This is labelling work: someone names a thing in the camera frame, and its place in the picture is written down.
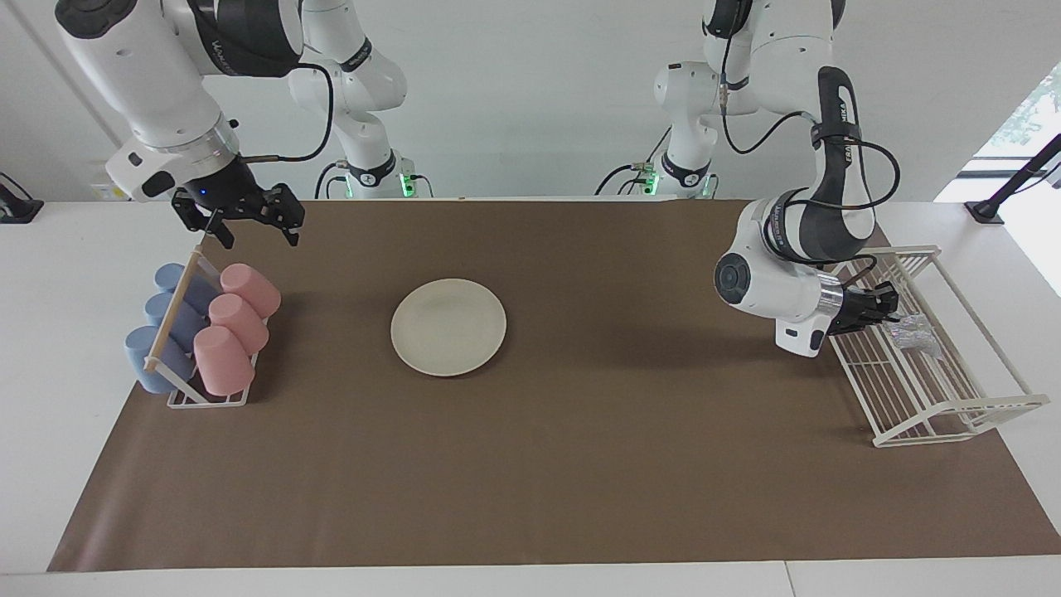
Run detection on clear plastic bag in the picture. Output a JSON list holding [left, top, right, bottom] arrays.
[[881, 313, 942, 359]]

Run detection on cream round plate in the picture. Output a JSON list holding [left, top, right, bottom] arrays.
[[390, 278, 507, 378]]

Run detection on pink plastic cup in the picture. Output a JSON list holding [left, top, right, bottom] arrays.
[[220, 263, 282, 320], [208, 294, 270, 356], [193, 325, 255, 397]]

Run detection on blue plastic cup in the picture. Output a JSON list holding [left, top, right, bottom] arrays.
[[124, 326, 197, 394], [154, 263, 218, 314], [145, 292, 208, 349]]

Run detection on black clamp stand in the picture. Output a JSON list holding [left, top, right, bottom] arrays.
[[965, 133, 1061, 226]]

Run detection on black table clamp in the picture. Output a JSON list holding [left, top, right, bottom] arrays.
[[0, 172, 44, 225]]

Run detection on bright window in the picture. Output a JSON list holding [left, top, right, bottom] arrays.
[[971, 65, 1061, 179]]

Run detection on brown table mat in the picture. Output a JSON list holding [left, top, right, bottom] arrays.
[[47, 197, 1061, 573]]

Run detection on black right base cable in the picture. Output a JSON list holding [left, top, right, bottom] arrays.
[[314, 161, 349, 200]]

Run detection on black base cable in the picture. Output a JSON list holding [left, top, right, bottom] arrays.
[[595, 163, 656, 197], [314, 161, 349, 200]]

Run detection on white wire dish rack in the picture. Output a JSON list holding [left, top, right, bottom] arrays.
[[821, 245, 1050, 449]]

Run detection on white cup rack wooden handle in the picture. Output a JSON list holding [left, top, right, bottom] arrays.
[[143, 246, 269, 409]]

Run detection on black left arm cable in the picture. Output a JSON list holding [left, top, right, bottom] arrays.
[[719, 0, 903, 218]]

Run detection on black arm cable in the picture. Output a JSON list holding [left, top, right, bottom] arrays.
[[245, 62, 334, 163], [719, 0, 903, 218]]

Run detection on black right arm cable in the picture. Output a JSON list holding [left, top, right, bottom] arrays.
[[245, 62, 334, 163]]

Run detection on black left base cable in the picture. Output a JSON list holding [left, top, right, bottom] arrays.
[[595, 163, 656, 197]]

